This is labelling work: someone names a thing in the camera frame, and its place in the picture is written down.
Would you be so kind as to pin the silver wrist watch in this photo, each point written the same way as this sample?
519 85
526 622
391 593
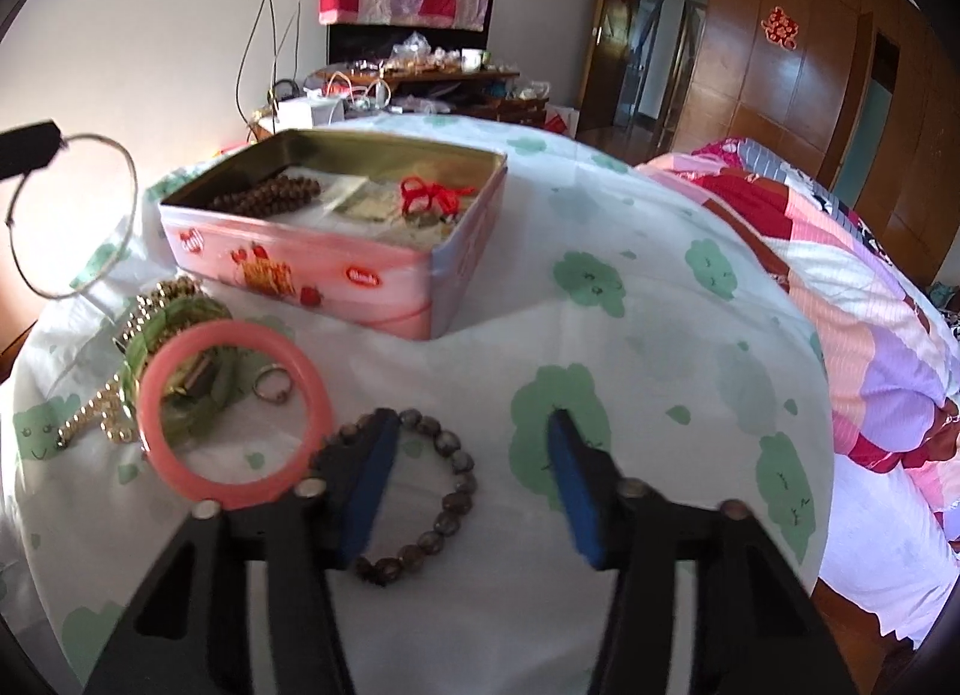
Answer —
193 378

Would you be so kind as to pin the wooden tv cabinet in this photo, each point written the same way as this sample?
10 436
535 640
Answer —
497 95

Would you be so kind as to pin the clear plastic bag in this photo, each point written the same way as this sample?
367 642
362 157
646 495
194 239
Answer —
412 54

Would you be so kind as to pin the white green cloud bedsheet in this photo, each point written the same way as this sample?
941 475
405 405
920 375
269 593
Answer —
600 291

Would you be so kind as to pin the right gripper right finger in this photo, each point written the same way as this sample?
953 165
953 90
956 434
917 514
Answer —
756 629

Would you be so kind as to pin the wooden door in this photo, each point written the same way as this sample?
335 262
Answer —
607 63

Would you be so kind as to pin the wooden wardrobe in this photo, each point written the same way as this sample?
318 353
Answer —
869 80

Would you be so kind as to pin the pink patchwork quilt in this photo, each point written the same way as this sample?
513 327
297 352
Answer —
892 369

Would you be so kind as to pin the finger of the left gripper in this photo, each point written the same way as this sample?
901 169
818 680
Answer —
29 148

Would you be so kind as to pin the printed paper sheet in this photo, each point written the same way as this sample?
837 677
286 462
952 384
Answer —
350 205

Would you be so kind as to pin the white mug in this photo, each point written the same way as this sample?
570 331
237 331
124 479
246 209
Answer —
473 60

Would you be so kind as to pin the white box on cabinet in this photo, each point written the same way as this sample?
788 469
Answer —
309 112

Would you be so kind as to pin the black television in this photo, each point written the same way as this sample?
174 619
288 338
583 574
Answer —
351 42

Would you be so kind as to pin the thin silver hoop bangle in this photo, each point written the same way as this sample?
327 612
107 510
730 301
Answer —
69 225

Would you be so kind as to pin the red double happiness sticker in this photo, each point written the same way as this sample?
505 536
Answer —
780 29

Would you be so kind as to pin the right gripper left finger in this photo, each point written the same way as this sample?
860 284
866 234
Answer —
186 630

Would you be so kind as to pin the pink bangle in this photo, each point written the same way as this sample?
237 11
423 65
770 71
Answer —
250 438

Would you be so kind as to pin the pink rectangular tin box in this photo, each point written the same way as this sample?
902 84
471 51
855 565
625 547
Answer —
227 224

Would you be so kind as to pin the red string charm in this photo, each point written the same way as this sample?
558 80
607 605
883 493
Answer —
417 194

